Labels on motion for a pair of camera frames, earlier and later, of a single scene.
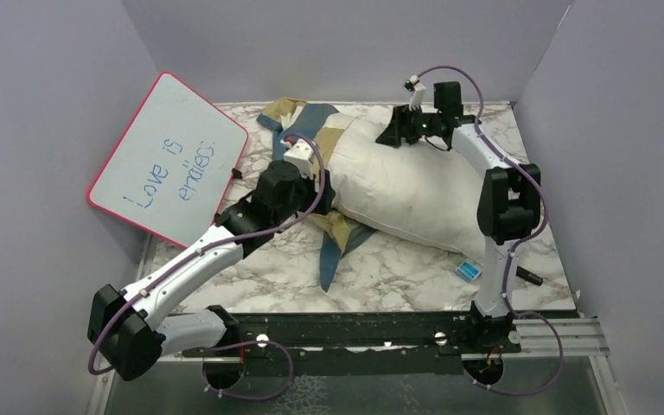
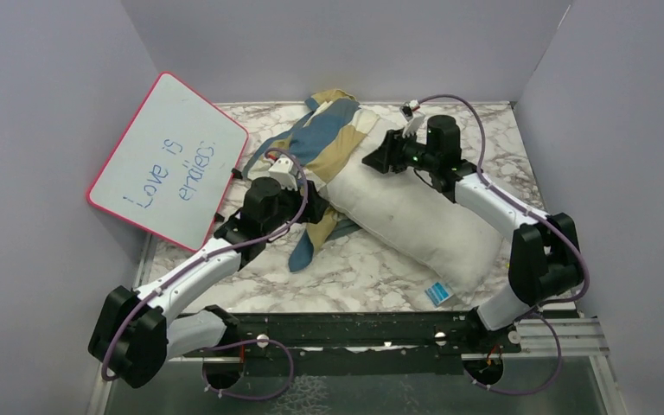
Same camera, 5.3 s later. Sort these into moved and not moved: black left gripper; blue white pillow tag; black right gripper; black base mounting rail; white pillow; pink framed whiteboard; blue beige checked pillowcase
Moved: white pillow; blue beige checked pillowcase; blue white pillow tag; black right gripper
Not moved: pink framed whiteboard; black left gripper; black base mounting rail
